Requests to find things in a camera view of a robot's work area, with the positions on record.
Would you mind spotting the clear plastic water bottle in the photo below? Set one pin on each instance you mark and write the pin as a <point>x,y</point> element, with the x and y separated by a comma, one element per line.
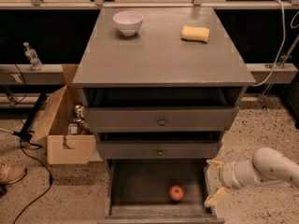
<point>32,56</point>

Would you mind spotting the red apple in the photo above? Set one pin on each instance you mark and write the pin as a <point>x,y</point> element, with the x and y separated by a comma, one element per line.
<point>176,193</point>

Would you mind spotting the cardboard box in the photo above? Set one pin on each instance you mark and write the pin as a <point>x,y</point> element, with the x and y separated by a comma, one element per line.
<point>52,126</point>

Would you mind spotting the white ceramic bowl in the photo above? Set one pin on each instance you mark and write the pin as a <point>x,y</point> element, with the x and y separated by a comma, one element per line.
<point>128,22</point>

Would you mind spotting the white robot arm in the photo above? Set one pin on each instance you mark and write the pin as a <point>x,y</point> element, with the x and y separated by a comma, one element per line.
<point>267,168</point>

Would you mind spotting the grey bottom drawer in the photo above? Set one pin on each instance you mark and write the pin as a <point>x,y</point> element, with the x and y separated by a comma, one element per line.
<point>138,193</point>

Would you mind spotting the grey middle drawer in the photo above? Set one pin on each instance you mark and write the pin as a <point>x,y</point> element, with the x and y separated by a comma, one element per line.
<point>168,145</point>

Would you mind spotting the items inside cardboard box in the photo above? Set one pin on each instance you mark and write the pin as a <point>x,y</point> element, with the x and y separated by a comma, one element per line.
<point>79,125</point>

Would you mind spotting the yellow sponge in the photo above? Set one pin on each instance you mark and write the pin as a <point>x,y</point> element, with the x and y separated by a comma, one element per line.
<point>195,33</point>

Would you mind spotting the grey drawer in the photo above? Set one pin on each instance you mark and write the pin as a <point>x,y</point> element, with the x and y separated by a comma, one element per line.
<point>168,145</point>
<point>138,193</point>
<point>156,119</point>

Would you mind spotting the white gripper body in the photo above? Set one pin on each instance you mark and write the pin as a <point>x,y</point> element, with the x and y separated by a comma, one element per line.
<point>226,175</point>

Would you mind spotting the grey top drawer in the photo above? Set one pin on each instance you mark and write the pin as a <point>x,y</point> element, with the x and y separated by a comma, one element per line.
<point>156,119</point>

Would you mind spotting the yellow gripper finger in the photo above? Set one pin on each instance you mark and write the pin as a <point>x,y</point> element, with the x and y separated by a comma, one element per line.
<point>216,196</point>
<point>217,164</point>

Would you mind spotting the grey drawer cabinet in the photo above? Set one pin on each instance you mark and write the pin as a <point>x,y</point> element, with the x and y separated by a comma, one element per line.
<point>157,68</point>

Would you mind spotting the tan sneaker shoe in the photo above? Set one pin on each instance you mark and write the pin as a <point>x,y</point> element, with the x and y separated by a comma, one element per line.
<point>10,174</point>

